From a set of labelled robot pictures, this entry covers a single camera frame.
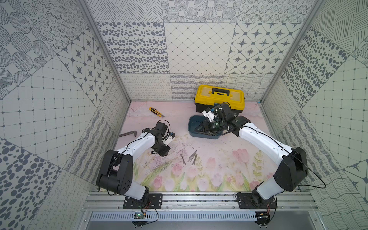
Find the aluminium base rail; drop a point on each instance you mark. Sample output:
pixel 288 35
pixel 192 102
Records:
pixel 201 201

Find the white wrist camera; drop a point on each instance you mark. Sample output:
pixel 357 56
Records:
pixel 209 114
pixel 167 140

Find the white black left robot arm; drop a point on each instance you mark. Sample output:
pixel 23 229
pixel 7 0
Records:
pixel 116 170

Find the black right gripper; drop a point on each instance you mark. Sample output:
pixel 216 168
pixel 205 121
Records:
pixel 205 128

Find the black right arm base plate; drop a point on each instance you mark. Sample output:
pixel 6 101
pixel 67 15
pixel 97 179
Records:
pixel 253 201

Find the dark metal hex key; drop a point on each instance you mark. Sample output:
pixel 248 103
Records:
pixel 134 132

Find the yellow black utility knife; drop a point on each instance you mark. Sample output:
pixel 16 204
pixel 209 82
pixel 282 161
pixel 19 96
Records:
pixel 156 112

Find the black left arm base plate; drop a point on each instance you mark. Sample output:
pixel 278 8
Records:
pixel 149 201

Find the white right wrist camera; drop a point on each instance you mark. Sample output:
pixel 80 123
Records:
pixel 209 114

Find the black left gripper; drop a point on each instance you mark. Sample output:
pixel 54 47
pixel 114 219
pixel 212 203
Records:
pixel 161 148

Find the teal plastic storage box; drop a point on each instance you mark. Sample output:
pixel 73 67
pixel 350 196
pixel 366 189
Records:
pixel 196 121

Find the steel nail pile right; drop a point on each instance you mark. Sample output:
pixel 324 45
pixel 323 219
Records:
pixel 192 156

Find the white perforated cable duct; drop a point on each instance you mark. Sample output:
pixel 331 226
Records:
pixel 175 216

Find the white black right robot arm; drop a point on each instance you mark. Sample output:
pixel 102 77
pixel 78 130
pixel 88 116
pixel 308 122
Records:
pixel 292 162

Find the yellow black toolbox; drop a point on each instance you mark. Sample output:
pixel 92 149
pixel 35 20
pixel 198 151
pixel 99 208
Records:
pixel 211 96

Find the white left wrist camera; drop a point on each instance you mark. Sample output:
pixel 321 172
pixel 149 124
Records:
pixel 167 140

